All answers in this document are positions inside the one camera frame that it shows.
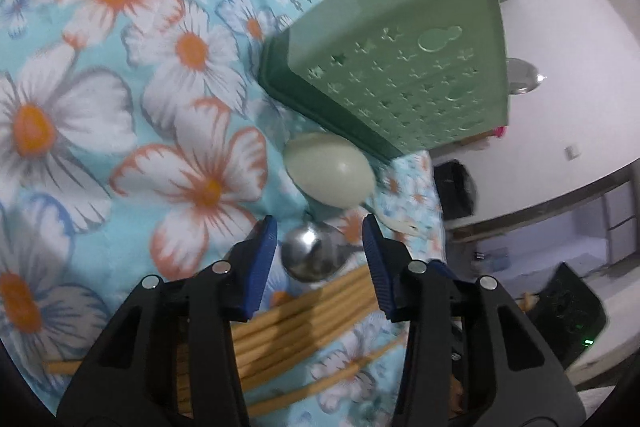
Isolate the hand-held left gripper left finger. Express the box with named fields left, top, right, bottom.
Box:
left=56, top=215, right=278, bottom=427

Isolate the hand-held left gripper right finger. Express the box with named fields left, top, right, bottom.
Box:
left=362, top=213, right=587, bottom=427

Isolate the shiny metal spoon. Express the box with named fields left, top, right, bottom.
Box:
left=281, top=221, right=368, bottom=284

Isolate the bundle of bamboo chopsticks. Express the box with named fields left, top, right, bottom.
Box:
left=47, top=264, right=408, bottom=418

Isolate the pale green soup spoon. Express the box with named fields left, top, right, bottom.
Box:
left=283, top=132, right=423, bottom=238

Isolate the green star-perforated utensil holder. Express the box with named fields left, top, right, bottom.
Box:
left=258, top=0, right=510, bottom=164

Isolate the black round trash bin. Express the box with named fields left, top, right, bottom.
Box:
left=432, top=159, right=476, bottom=223

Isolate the floral light blue tablecloth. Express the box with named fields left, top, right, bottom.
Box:
left=0, top=0, right=447, bottom=427

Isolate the black speaker box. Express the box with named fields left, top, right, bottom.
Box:
left=527, top=262, right=608, bottom=370

